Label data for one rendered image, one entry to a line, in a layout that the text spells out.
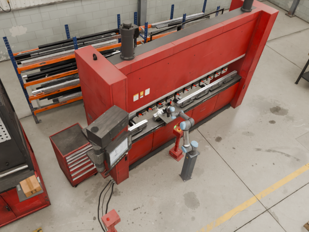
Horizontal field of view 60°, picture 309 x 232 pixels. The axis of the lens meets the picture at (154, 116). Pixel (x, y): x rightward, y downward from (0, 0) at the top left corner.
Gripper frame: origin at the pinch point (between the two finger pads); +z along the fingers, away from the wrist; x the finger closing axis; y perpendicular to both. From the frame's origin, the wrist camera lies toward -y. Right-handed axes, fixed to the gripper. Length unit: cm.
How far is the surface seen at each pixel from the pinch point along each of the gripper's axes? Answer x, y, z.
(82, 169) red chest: 152, -22, 51
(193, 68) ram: -61, 45, -49
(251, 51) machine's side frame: -215, 26, -42
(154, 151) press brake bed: 15, -65, 71
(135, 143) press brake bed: 65, -24, 15
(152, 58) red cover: 31, 81, -94
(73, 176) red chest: 170, -25, 58
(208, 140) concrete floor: -96, -100, 48
